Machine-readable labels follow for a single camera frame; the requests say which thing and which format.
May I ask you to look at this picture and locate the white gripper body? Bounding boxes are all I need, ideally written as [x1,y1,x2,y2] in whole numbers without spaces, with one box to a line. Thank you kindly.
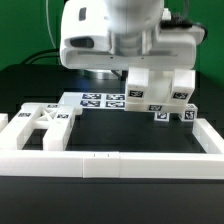
[60,19,197,71]

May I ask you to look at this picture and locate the white chair seat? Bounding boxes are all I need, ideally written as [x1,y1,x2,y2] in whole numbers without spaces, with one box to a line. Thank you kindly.
[125,69,188,113]

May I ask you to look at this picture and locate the white chair back frame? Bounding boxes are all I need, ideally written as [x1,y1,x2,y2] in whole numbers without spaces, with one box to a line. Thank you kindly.
[0,103,83,151]

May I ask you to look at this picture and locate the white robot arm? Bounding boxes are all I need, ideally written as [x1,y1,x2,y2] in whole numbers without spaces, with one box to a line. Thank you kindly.
[60,0,207,71]

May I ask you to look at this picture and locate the white sheet with tags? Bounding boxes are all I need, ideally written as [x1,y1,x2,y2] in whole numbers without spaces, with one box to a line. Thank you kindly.
[59,92,125,110]

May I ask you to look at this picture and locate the white U-shaped obstacle fence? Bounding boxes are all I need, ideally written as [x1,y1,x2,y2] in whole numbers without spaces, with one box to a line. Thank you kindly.
[0,119,224,180]

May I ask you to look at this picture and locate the white block at left edge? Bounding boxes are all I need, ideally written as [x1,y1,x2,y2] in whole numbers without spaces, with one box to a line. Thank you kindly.
[0,113,8,132]

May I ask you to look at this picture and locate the black cable thick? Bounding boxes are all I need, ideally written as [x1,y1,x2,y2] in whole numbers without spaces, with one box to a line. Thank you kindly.
[22,48,60,64]

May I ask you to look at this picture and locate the white thin cable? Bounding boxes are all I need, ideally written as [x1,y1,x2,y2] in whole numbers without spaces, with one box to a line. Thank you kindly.
[45,0,63,51]

